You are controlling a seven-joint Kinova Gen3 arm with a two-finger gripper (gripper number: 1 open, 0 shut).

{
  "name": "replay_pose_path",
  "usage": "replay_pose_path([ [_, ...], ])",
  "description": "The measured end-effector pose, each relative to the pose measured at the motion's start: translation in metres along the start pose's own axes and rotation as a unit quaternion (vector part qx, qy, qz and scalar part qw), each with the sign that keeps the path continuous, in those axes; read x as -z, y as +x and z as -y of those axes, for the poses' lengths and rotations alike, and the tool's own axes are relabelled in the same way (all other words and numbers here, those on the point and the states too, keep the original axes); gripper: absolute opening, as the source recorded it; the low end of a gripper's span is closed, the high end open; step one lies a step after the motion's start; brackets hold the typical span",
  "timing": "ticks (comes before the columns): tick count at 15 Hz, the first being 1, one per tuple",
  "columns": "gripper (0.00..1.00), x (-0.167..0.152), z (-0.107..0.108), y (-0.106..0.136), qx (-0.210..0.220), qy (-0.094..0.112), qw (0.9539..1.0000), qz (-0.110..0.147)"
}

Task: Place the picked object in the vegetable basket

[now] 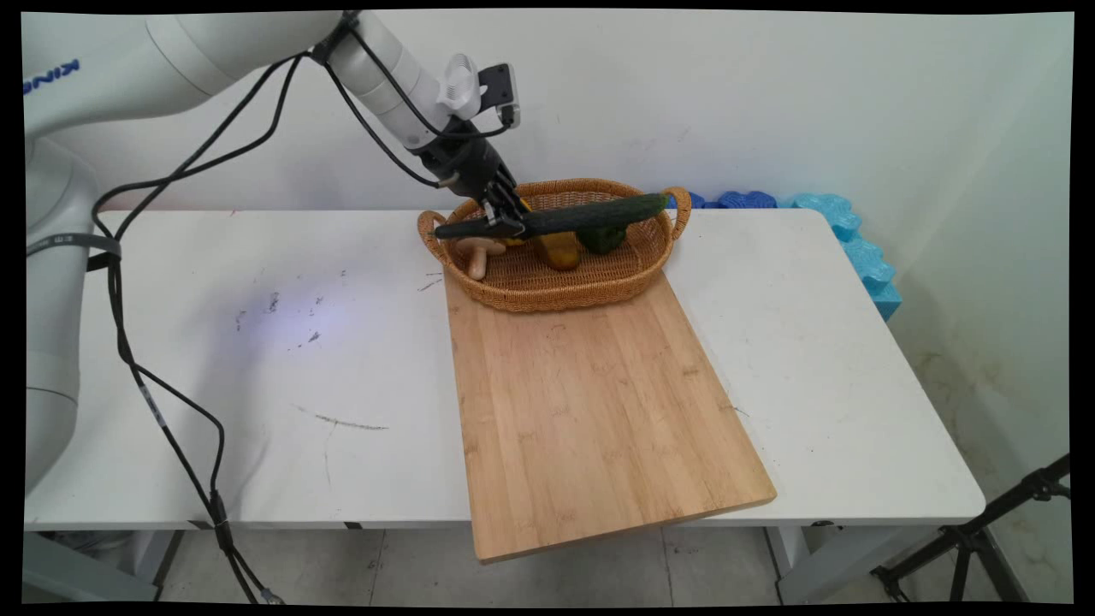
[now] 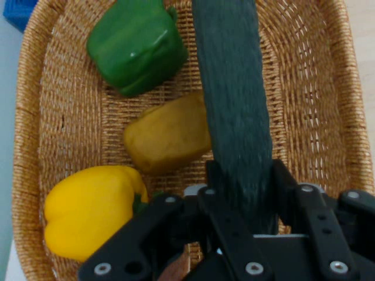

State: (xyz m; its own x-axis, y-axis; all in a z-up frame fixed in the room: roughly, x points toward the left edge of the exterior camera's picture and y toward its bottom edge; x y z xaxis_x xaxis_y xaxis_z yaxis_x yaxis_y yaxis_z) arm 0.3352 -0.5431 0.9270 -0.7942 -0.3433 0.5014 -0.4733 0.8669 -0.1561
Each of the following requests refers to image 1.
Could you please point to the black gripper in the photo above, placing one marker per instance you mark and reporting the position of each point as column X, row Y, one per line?
column 466, row 167

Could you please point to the dark green cucumber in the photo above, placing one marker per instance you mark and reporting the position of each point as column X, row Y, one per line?
column 582, row 216

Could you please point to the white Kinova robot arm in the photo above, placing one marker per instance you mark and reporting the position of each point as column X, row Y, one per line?
column 103, row 85

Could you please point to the yellow bell pepper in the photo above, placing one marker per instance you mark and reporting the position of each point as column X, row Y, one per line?
column 523, row 206

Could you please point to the brown mushroom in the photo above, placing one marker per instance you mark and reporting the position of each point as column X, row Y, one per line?
column 477, row 255

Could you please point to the brown potato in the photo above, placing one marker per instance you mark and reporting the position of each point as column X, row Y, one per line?
column 560, row 252

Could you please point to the woven wicker basket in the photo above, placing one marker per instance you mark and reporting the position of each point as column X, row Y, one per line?
column 547, row 287

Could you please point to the green bell pepper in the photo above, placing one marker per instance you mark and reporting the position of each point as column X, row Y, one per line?
column 600, row 239

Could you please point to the wooden cutting board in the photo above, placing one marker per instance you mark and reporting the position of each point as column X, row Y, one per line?
column 599, row 411

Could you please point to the light blue foam mat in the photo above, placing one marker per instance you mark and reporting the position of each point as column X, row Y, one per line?
column 864, row 257

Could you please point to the white table leg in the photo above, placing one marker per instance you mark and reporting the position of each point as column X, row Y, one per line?
column 808, row 560
column 94, row 565

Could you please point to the black tripod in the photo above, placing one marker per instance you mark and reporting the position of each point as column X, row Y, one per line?
column 971, row 539

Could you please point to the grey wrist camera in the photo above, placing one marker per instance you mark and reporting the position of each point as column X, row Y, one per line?
column 503, row 94

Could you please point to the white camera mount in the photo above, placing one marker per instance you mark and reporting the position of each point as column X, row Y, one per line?
column 459, row 85

